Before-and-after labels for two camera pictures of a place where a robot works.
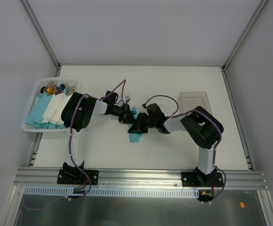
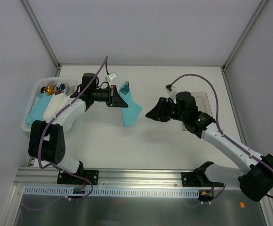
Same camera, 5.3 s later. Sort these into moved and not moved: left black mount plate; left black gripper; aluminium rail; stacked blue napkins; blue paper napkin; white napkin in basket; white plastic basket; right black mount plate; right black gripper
Moved: right black gripper; blue paper napkin; left black gripper
Not moved: aluminium rail; left black mount plate; right black mount plate; white napkin in basket; stacked blue napkins; white plastic basket
